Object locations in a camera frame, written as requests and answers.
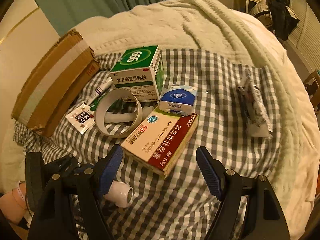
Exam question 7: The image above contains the small white sachet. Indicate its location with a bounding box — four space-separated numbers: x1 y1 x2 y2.
66 103 95 135

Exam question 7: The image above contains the white tape ring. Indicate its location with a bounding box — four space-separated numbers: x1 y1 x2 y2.
94 88 144 139

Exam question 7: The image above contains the silver foil wrapper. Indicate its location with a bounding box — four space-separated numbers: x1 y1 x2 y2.
238 67 273 138

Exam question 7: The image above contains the red white capsule box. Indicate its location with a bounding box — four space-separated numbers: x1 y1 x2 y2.
121 108 199 178

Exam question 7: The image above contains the small ointment tube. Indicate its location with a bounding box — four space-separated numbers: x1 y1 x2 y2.
85 77 113 105

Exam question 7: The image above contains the green medicine box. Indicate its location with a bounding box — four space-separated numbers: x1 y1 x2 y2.
109 46 164 102

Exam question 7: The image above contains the blue Vinda tissue pack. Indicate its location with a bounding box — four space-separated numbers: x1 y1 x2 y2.
159 85 197 116

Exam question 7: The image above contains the person's hand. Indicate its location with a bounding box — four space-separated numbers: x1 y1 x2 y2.
0 182 28 225

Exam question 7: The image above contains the brown cardboard box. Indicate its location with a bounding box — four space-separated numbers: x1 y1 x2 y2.
11 29 99 137

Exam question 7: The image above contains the checkered bed sheet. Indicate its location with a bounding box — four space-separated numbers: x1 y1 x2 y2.
13 47 286 240

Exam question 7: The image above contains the black clothing on chair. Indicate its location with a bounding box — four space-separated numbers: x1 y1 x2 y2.
266 0 300 41

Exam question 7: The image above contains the cream knitted blanket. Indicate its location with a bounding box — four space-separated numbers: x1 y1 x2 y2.
0 0 320 239

